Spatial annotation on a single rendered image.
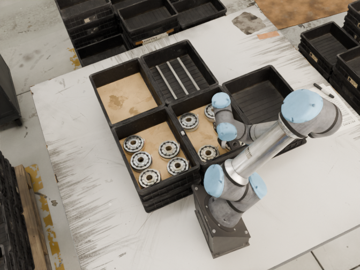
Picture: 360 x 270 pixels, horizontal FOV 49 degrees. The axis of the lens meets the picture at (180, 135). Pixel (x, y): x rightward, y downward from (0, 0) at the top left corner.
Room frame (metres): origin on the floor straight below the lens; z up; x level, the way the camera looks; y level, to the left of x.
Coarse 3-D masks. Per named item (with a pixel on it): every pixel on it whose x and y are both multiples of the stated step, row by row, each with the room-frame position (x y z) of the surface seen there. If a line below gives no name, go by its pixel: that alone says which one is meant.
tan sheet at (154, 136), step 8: (152, 128) 1.23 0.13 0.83; (160, 128) 1.22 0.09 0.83; (168, 128) 1.21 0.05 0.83; (144, 136) 1.19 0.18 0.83; (152, 136) 1.18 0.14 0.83; (160, 136) 1.17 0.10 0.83; (168, 136) 1.16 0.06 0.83; (152, 144) 1.13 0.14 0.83; (160, 144) 1.12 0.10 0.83; (152, 152) 1.08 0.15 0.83; (128, 160) 1.06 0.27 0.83; (152, 160) 1.04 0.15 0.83; (160, 160) 1.03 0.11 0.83; (152, 168) 0.99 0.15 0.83; (160, 168) 0.98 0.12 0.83; (136, 176) 0.96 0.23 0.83; (168, 176) 0.93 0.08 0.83
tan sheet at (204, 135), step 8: (192, 112) 1.29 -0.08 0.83; (200, 112) 1.28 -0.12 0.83; (200, 120) 1.23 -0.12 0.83; (200, 128) 1.18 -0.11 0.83; (208, 128) 1.17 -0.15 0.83; (192, 136) 1.14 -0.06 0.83; (200, 136) 1.13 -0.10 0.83; (208, 136) 1.13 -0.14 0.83; (216, 136) 1.12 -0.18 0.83; (192, 144) 1.09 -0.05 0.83; (200, 144) 1.08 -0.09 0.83; (208, 144) 1.08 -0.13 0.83; (216, 144) 1.07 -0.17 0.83; (224, 152) 1.02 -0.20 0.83
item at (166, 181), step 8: (152, 112) 1.25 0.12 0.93; (168, 112) 1.23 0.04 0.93; (136, 120) 1.22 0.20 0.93; (112, 128) 1.19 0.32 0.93; (176, 128) 1.13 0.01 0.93; (120, 144) 1.09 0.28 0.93; (192, 152) 0.98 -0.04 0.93; (128, 168) 0.95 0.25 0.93; (192, 168) 0.90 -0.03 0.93; (176, 176) 0.87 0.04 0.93; (184, 176) 0.88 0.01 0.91; (136, 184) 0.86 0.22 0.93; (160, 184) 0.84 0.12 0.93; (144, 192) 0.82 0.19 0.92
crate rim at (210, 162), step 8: (208, 88) 1.35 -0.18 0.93; (192, 96) 1.31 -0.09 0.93; (232, 104) 1.22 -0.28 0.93; (240, 112) 1.16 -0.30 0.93; (176, 120) 1.18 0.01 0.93; (184, 136) 1.08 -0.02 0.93; (232, 152) 0.95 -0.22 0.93; (240, 152) 0.96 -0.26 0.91; (200, 160) 0.93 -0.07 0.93; (208, 160) 0.92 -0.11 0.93; (216, 160) 0.92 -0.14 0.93
